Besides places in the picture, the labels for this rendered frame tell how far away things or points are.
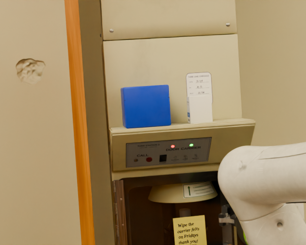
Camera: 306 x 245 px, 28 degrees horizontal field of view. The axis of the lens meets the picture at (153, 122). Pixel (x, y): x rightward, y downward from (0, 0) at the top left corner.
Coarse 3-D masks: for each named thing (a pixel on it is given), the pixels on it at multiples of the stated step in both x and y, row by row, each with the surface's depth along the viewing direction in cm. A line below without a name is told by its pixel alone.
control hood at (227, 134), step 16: (112, 128) 136; (144, 128) 132; (160, 128) 132; (176, 128) 132; (192, 128) 133; (208, 128) 133; (224, 128) 134; (240, 128) 135; (112, 144) 134; (224, 144) 138; (240, 144) 139; (112, 160) 138; (208, 160) 142
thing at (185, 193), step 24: (144, 192) 143; (168, 192) 143; (192, 192) 144; (216, 192) 144; (144, 216) 143; (168, 216) 143; (216, 216) 145; (144, 240) 143; (168, 240) 144; (216, 240) 145; (240, 240) 146
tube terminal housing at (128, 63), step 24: (120, 48) 142; (144, 48) 142; (168, 48) 143; (192, 48) 143; (216, 48) 144; (120, 72) 142; (144, 72) 142; (168, 72) 143; (216, 72) 144; (120, 96) 142; (216, 96) 145; (240, 96) 145; (120, 120) 142; (168, 168) 144; (192, 168) 145; (216, 168) 145
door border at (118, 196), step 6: (120, 180) 142; (120, 186) 142; (114, 192) 141; (120, 192) 142; (114, 198) 141; (120, 198) 142; (120, 204) 142; (120, 210) 142; (120, 216) 142; (120, 222) 142; (120, 228) 142; (126, 228) 142; (120, 234) 142; (126, 234) 142; (120, 240) 142; (126, 240) 142
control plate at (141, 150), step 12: (132, 144) 134; (144, 144) 134; (156, 144) 135; (168, 144) 135; (180, 144) 136; (204, 144) 137; (132, 156) 137; (144, 156) 137; (156, 156) 138; (168, 156) 138; (180, 156) 139; (192, 156) 140; (204, 156) 140
